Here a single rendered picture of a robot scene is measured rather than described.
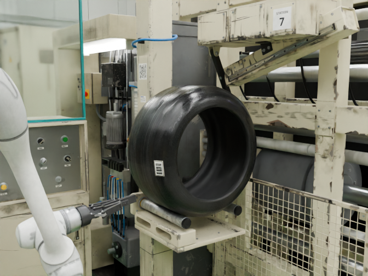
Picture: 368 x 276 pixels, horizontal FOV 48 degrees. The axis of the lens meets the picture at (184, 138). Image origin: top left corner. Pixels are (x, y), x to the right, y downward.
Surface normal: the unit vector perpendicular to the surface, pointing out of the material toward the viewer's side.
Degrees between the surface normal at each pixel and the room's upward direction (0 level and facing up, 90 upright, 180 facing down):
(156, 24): 90
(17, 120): 110
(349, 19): 72
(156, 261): 90
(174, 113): 60
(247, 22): 90
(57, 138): 90
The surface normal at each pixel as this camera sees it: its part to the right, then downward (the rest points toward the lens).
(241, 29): -0.81, 0.08
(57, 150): 0.58, 0.11
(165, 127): -0.14, -0.22
